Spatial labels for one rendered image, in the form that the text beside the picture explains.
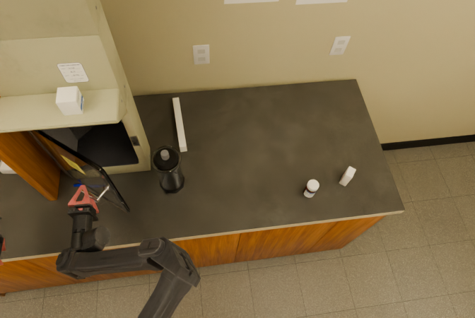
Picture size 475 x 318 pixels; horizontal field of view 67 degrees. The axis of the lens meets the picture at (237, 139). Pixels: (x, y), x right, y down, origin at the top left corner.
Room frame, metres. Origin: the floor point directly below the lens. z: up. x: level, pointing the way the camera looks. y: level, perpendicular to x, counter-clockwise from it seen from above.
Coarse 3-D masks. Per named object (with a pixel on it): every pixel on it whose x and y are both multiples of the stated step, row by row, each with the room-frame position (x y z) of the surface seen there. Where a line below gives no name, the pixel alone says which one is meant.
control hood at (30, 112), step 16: (16, 96) 0.53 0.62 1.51; (32, 96) 0.54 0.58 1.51; (48, 96) 0.55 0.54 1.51; (96, 96) 0.56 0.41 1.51; (112, 96) 0.57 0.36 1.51; (0, 112) 0.48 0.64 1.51; (16, 112) 0.48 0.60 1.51; (32, 112) 0.49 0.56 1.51; (48, 112) 0.49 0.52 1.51; (96, 112) 0.51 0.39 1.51; (112, 112) 0.52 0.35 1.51; (0, 128) 0.43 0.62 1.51; (16, 128) 0.44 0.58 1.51; (32, 128) 0.44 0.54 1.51; (48, 128) 0.45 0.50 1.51
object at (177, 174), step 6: (156, 150) 0.59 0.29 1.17; (180, 156) 0.57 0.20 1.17; (156, 168) 0.51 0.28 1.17; (174, 168) 0.52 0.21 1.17; (180, 168) 0.56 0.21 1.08; (162, 174) 0.51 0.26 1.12; (168, 174) 0.51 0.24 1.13; (174, 174) 0.52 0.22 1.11; (180, 174) 0.55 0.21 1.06; (162, 180) 0.52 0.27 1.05; (168, 180) 0.51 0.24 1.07; (174, 180) 0.52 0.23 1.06; (180, 180) 0.54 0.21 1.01; (162, 186) 0.53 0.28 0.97; (168, 186) 0.51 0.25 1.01; (174, 186) 0.52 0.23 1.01
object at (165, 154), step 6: (162, 150) 0.58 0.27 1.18; (168, 150) 0.59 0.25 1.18; (174, 150) 0.59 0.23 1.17; (156, 156) 0.56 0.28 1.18; (162, 156) 0.55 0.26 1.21; (168, 156) 0.55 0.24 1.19; (174, 156) 0.56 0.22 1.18; (156, 162) 0.53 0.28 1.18; (162, 162) 0.54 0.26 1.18; (168, 162) 0.54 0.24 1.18; (174, 162) 0.54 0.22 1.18; (162, 168) 0.52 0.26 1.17; (168, 168) 0.52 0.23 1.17
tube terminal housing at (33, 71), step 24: (0, 48) 0.55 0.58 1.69; (24, 48) 0.56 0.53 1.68; (48, 48) 0.57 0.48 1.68; (72, 48) 0.59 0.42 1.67; (96, 48) 0.60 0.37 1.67; (0, 72) 0.54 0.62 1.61; (24, 72) 0.55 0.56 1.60; (48, 72) 0.57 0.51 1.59; (96, 72) 0.59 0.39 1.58; (120, 72) 0.67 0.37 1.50; (144, 144) 0.65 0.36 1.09; (120, 168) 0.58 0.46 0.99; (144, 168) 0.60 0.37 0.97
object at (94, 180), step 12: (36, 132) 0.49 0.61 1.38; (48, 144) 0.49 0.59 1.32; (60, 144) 0.46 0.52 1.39; (60, 156) 0.48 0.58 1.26; (72, 156) 0.44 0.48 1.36; (72, 168) 0.47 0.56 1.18; (84, 168) 0.43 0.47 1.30; (96, 168) 0.40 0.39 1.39; (84, 180) 0.46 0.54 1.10; (96, 180) 0.42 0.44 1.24; (108, 180) 0.39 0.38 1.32; (96, 192) 0.45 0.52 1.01; (108, 192) 0.41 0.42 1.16; (120, 204) 0.40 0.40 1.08
